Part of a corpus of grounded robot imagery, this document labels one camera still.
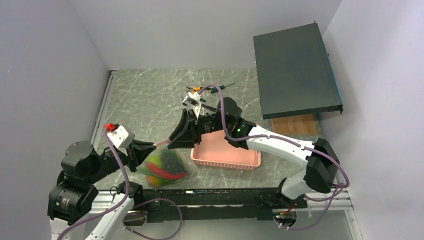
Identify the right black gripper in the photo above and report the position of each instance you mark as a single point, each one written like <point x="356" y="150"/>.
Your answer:
<point x="187" y="133"/>

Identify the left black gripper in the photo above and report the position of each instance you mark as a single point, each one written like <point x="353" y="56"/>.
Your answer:
<point x="137" y="153"/>

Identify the clear zip top bag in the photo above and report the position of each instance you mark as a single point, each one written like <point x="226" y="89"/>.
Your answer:
<point x="160" y="146"/>

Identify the dark grape bunch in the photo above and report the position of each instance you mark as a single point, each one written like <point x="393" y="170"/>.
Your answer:
<point x="170" y="157"/>

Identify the red chili pepper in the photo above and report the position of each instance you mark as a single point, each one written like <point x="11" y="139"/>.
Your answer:
<point x="169" y="171"/>

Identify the pink plastic basket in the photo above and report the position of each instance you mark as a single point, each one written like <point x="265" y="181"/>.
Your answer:
<point x="215" y="151"/>

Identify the green red mango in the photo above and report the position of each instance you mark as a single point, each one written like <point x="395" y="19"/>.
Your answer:
<point x="156" y="181"/>

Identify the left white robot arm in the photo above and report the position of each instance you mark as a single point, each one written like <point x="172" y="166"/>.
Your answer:
<point x="72" y="198"/>

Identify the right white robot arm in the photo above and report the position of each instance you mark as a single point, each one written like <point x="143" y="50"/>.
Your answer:
<point x="318" y="160"/>

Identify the black hammer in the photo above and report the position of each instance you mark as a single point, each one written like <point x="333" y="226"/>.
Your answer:
<point x="210" y="108"/>

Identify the wooden board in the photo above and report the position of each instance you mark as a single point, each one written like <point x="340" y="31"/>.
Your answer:
<point x="295" y="125"/>

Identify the dark green metal box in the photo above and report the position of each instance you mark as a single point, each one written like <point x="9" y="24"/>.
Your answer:
<point x="295" y="74"/>

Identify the orange handled pliers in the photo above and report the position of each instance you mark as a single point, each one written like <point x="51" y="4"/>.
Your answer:
<point x="194" y="90"/>

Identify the green handled screwdriver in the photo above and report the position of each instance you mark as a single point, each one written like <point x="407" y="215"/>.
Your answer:
<point x="221" y="87"/>

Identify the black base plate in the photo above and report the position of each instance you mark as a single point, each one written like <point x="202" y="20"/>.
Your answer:
<point x="216" y="204"/>

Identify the aluminium frame rail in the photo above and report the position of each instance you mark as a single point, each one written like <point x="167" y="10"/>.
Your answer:
<point x="338" y="200"/>

